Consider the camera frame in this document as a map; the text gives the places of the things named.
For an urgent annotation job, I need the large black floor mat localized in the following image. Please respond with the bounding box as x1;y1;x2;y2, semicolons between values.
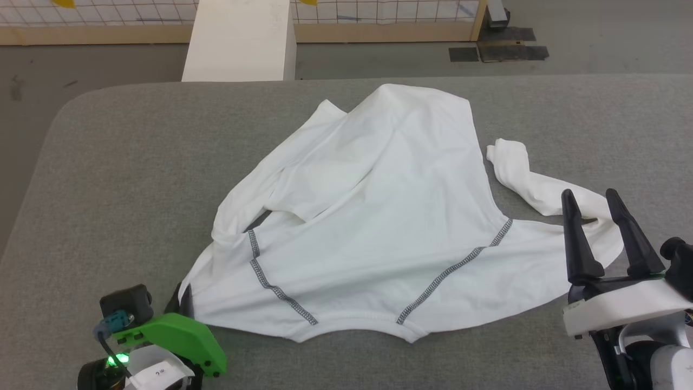
477;27;550;63

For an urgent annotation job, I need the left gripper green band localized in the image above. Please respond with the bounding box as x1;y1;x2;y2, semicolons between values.
77;284;227;390

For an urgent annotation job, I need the white rectangular box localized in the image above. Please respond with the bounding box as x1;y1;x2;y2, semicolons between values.
181;0;297;82

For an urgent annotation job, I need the metal screen foot with caster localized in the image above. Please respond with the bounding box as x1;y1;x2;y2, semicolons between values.
486;0;511;29

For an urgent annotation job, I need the white long-sleeve shirt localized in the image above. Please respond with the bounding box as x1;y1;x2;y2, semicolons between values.
178;83;625;345

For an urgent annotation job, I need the black left camera cable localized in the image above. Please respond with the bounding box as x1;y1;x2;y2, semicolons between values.
93;310;135;381

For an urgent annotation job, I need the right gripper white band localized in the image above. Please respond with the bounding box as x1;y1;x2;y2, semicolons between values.
560;187;693;340

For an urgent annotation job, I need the lemon print grid screen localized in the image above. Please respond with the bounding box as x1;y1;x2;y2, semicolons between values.
0;0;488;46

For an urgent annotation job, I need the white left cable label tag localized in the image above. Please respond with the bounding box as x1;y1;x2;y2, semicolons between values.
129;360;194;390

